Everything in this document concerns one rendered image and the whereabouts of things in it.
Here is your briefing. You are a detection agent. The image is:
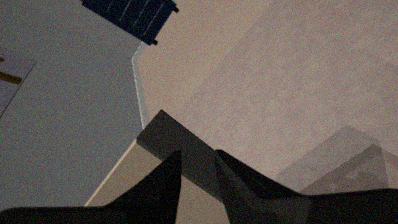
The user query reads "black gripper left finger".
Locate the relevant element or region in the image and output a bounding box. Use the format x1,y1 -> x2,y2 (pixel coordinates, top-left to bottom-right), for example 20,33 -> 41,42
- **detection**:
0,151 -> 182,224

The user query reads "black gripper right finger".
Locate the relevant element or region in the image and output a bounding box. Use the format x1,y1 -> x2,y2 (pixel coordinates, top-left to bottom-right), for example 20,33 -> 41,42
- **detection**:
214,149 -> 398,224

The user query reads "beige flat panel with round hole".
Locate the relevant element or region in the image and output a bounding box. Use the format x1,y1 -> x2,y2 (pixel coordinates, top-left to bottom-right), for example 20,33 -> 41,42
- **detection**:
85,109 -> 230,224

